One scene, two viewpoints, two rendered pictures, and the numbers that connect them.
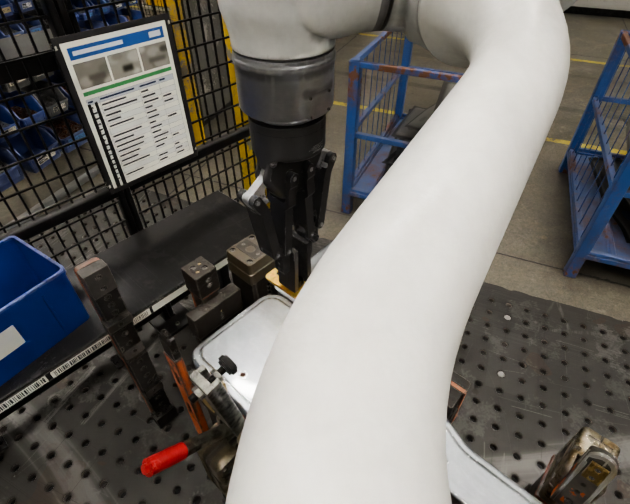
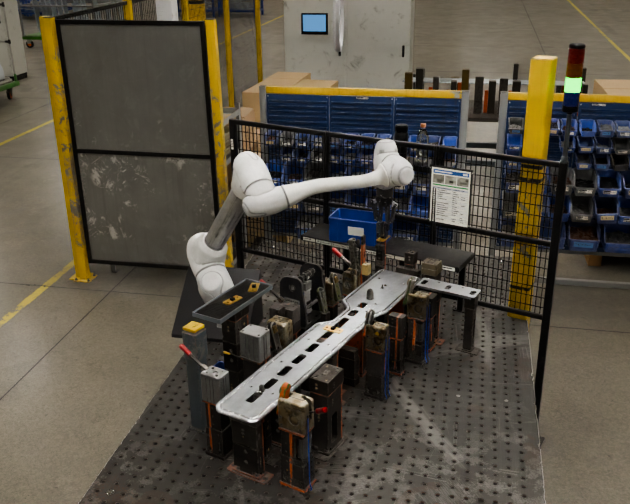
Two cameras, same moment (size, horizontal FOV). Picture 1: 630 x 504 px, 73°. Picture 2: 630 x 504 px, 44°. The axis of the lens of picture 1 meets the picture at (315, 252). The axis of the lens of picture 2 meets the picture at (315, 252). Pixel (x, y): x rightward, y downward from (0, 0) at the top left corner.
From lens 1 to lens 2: 3.32 m
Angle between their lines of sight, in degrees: 67
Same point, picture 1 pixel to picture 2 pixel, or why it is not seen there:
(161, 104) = (459, 200)
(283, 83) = not seen: hidden behind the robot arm
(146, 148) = (447, 213)
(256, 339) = (395, 278)
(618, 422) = (449, 431)
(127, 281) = (402, 248)
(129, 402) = not seen: hidden behind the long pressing
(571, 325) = (517, 424)
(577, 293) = not seen: outside the picture
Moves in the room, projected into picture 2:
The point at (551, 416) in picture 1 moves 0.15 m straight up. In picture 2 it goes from (439, 409) to (441, 378)
